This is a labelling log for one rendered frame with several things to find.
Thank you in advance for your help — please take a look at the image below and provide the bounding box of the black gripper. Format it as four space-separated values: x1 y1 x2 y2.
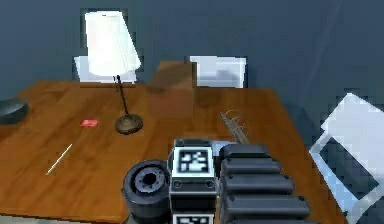
121 159 172 224

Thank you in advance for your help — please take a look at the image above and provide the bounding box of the white chair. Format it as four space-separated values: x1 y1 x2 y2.
308 92 384 224
73 55 138 84
189 55 248 89

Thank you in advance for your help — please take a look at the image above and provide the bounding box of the brown wooden table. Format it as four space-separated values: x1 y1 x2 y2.
0 60 349 224

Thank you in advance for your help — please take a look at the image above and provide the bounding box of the small red flat card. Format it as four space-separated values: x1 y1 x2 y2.
79 118 100 128

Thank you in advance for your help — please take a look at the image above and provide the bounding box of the thin pale pencil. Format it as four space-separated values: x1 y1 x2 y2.
45 143 73 176

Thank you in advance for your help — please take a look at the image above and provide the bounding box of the white shade table lamp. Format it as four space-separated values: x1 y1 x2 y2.
83 10 144 136

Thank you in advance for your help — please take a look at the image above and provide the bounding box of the dark grey round bowl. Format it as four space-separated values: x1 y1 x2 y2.
0 97 30 126

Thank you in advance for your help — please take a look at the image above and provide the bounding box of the grey wire whisk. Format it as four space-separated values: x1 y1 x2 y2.
219 109 250 145

